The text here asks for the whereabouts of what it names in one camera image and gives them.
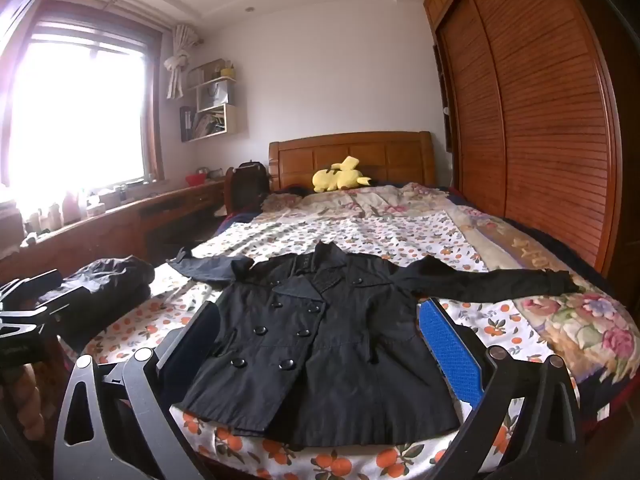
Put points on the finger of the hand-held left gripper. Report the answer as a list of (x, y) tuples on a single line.
[(65, 302), (30, 287)]

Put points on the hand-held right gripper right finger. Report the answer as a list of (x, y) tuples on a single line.
[(450, 355)]

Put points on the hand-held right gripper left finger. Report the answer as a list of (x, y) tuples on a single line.
[(197, 332)]

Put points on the black double-breasted coat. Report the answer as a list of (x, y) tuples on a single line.
[(320, 340)]

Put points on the pile of dark folded clothes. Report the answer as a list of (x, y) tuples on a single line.
[(112, 277)]

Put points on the person's left hand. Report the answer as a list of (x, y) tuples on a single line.
[(32, 400)]

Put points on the row of small jars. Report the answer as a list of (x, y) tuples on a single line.
[(42, 220)]

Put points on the pink bottle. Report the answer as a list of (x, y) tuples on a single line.
[(71, 210)]

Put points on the long wooden desk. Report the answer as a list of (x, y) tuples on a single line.
[(125, 225)]

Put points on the tissue box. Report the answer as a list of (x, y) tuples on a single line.
[(95, 209)]

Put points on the orange fruit print bed sheet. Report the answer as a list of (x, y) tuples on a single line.
[(400, 245)]

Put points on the floral quilt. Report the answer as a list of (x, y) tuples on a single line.
[(575, 320)]

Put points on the red bowl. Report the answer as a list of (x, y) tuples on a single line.
[(195, 179)]

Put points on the black backpack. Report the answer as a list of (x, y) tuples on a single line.
[(248, 185)]

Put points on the wooden framed window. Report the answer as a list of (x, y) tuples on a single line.
[(75, 105)]

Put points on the yellow plush toy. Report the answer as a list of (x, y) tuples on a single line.
[(335, 177)]

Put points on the wooden bed headboard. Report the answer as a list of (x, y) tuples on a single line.
[(380, 155)]

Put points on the wooden slatted wardrobe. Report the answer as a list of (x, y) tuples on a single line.
[(540, 110)]

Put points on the tied white curtain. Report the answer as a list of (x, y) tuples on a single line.
[(177, 62)]

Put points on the white wall shelf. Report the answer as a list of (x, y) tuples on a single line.
[(215, 110)]

